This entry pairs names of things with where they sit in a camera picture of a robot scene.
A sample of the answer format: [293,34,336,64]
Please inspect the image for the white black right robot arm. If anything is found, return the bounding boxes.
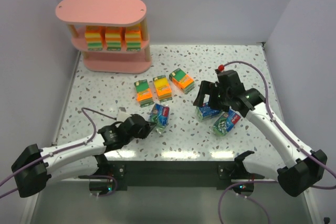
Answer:
[193,70,328,197]

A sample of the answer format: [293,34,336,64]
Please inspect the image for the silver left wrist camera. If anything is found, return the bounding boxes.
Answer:
[117,107,129,122]

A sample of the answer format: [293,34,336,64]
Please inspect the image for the pink three tier shelf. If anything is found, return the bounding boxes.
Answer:
[56,0,152,74]

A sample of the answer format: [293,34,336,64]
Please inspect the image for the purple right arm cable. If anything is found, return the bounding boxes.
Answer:
[218,60,336,224]

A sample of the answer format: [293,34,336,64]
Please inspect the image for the blue Vileda pack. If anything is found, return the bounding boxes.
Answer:
[149,103,170,134]
[196,102,220,121]
[213,109,241,136]

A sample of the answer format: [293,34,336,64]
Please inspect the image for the yellow top sponge box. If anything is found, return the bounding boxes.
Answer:
[153,75,172,102]

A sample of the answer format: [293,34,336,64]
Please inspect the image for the orange three sponge pack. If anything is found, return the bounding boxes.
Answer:
[85,26,103,50]

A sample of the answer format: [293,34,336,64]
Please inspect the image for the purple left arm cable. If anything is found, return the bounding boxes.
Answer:
[0,107,121,200]

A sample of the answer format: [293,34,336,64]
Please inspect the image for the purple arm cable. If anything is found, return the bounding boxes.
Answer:
[0,107,121,200]
[218,60,336,224]

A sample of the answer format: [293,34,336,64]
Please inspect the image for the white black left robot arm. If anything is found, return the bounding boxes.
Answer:
[11,113,156,198]

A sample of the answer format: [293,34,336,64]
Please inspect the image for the green top sponge box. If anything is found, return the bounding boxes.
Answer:
[169,68,195,94]
[134,79,154,107]

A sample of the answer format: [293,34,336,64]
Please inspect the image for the orange sponge pack barcode sticker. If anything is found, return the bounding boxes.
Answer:
[124,24,142,51]

